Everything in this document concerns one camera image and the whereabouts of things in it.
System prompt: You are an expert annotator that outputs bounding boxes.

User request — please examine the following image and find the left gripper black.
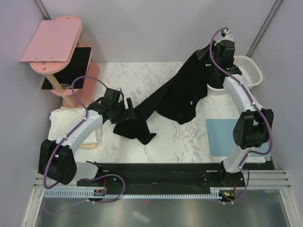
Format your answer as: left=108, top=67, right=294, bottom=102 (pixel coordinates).
left=110, top=98, right=136, bottom=124

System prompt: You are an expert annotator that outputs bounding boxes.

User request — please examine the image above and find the black t shirt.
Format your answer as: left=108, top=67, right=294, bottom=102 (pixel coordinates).
left=113, top=46, right=210, bottom=145

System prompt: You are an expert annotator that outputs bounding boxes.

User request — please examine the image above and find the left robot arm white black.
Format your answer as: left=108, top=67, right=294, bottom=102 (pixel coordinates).
left=38, top=88, right=135, bottom=189

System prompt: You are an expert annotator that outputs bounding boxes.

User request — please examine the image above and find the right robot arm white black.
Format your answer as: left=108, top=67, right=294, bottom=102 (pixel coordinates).
left=209, top=27, right=274, bottom=186

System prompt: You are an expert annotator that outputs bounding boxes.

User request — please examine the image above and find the white plastic basket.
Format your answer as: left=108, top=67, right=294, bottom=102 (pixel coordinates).
left=207, top=55, right=264, bottom=95

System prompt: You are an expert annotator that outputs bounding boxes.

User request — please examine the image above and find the black clipboard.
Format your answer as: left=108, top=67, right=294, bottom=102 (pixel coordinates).
left=54, top=47, right=92, bottom=89

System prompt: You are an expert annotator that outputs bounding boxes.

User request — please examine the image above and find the white folded t shirt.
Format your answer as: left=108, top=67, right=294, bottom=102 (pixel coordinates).
left=48, top=109, right=103, bottom=146

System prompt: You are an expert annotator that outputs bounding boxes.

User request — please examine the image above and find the light blue folding board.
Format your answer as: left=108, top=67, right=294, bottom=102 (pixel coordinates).
left=205, top=118, right=270, bottom=158

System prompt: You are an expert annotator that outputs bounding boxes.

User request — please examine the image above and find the pink tiered shelf stand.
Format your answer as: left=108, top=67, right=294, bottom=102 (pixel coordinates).
left=19, top=16, right=99, bottom=108

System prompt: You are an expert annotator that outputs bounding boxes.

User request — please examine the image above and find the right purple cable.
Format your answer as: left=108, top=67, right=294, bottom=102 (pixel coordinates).
left=209, top=27, right=276, bottom=205

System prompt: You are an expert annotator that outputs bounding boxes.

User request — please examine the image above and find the purple cable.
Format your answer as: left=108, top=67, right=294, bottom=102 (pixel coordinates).
left=44, top=76, right=126, bottom=204
left=209, top=27, right=276, bottom=205

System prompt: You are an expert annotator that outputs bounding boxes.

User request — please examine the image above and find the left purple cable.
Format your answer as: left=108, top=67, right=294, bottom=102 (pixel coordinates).
left=44, top=76, right=126, bottom=204

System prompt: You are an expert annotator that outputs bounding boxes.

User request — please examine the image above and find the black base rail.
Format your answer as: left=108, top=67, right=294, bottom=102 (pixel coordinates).
left=75, top=162, right=276, bottom=189

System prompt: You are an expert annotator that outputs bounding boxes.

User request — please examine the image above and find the light blue cable duct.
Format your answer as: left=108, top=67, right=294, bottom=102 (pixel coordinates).
left=43, top=189, right=223, bottom=199

